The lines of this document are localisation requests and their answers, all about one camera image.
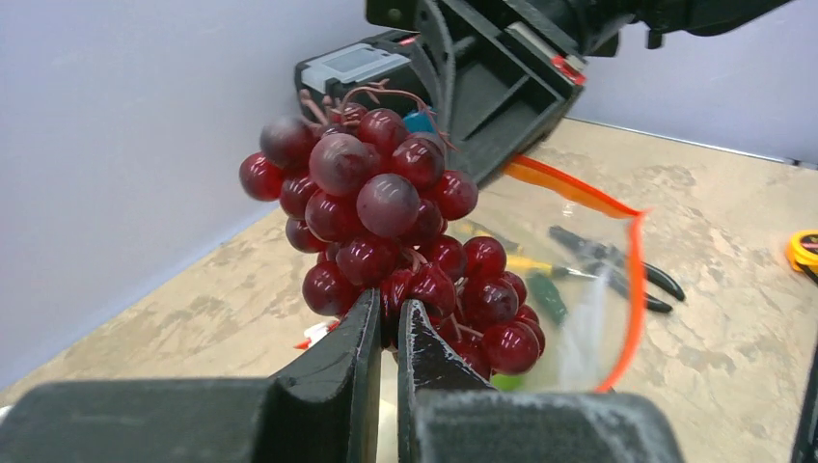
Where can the yellow tape measure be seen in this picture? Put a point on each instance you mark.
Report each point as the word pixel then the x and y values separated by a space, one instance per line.
pixel 802 254

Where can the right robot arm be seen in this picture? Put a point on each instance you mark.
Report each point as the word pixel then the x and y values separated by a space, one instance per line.
pixel 698 18

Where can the clear zip bag orange zipper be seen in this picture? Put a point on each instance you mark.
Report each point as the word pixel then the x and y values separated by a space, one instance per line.
pixel 601 334

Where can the red grape bunch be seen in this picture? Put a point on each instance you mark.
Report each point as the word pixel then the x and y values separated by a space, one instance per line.
pixel 364 183

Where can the black pliers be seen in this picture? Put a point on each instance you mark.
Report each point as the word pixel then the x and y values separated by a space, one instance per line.
pixel 594 256

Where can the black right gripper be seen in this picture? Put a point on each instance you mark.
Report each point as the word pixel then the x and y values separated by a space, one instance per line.
pixel 502 74

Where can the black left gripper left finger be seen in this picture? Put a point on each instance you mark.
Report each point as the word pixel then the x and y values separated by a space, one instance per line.
pixel 324 406

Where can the yellow handled tool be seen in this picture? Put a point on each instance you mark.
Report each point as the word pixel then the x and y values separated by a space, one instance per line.
pixel 516 261

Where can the green handled screwdriver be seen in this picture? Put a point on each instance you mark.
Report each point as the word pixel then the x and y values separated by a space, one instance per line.
pixel 546 295

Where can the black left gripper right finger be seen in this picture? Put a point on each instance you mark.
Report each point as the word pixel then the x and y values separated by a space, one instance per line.
pixel 430 373

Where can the green cabbage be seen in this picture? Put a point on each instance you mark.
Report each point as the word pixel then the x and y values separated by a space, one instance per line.
pixel 508 383

